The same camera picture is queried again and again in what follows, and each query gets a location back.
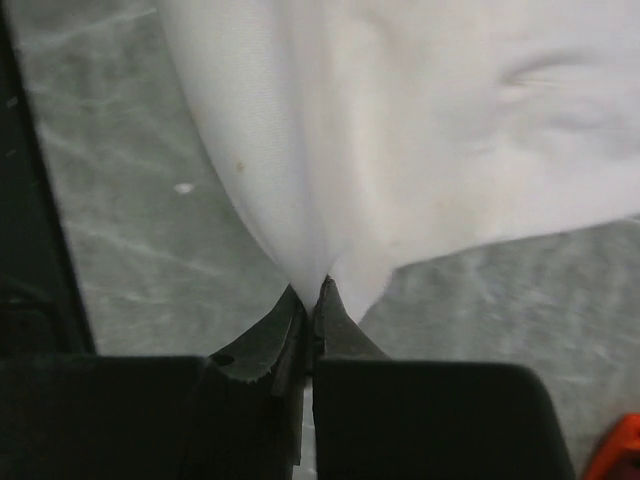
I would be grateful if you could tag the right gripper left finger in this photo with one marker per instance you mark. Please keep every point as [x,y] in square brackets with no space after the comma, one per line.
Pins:
[263,373]

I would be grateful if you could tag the cream white t-shirt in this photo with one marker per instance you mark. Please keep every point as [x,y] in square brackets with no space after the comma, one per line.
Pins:
[357,137]

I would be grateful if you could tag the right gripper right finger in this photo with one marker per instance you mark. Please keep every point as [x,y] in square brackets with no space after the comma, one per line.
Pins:
[335,333]

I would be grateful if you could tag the folded orange t-shirt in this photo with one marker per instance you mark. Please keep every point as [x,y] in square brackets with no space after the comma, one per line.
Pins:
[617,456]

